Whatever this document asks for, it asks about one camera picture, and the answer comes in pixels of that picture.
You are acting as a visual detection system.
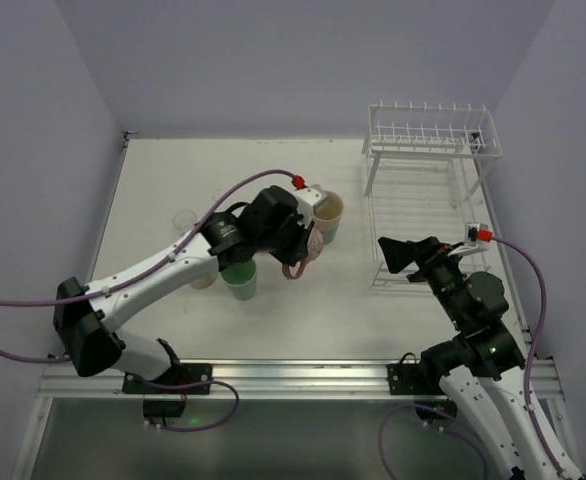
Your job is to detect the pink patterned mug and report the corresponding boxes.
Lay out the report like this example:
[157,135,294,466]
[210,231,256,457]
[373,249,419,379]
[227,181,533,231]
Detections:
[281,224,325,282]

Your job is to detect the cream mug with teal base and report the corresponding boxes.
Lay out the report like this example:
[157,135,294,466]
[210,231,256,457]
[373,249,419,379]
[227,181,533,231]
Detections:
[313,185,344,245]

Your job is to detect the mint green cup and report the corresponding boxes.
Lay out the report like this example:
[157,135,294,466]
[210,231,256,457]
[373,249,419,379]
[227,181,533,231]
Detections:
[221,260,257,301]

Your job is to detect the light pink ribbed mug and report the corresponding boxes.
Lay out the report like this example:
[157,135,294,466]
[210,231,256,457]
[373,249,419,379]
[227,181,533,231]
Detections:
[189,272,218,290]

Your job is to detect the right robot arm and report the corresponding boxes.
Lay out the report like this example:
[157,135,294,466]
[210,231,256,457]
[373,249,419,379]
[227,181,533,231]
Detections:
[378,224,585,479]

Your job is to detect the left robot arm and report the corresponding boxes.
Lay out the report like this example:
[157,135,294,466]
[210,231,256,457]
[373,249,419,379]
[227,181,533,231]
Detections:
[54,186,327,389]

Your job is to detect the right black controller box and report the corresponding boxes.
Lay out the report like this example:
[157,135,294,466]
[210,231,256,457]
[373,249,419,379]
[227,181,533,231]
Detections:
[414,400,458,429]

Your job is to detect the black controller box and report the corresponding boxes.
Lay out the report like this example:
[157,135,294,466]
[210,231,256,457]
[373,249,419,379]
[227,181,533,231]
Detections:
[414,400,458,429]
[142,400,185,425]

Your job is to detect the left black controller box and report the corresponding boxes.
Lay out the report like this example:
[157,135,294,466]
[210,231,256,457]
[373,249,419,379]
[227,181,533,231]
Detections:
[142,400,185,425]

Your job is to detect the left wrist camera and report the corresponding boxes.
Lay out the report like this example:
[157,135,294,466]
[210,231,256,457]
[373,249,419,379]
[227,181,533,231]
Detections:
[293,185,329,223]

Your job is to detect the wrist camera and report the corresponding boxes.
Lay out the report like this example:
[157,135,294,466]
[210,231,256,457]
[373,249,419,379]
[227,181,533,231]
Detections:
[451,223,493,256]
[293,185,329,223]

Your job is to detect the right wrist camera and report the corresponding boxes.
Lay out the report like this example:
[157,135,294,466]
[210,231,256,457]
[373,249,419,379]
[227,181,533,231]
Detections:
[451,223,493,256]

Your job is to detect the white wire dish rack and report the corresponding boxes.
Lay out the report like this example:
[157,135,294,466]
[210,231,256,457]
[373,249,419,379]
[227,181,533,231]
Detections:
[362,101,503,290]

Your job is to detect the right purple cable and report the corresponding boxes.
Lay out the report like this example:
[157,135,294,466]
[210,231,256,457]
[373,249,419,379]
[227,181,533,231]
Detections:
[376,229,586,480]

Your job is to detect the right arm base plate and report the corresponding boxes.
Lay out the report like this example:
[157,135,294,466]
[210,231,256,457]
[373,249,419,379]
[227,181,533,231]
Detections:
[386,352,444,396]

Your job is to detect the aluminium mounting rail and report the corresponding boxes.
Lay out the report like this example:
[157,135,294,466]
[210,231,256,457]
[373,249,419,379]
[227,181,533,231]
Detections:
[35,355,559,401]

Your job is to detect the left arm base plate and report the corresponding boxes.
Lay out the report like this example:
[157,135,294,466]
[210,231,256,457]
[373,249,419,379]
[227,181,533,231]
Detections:
[122,363,213,395]

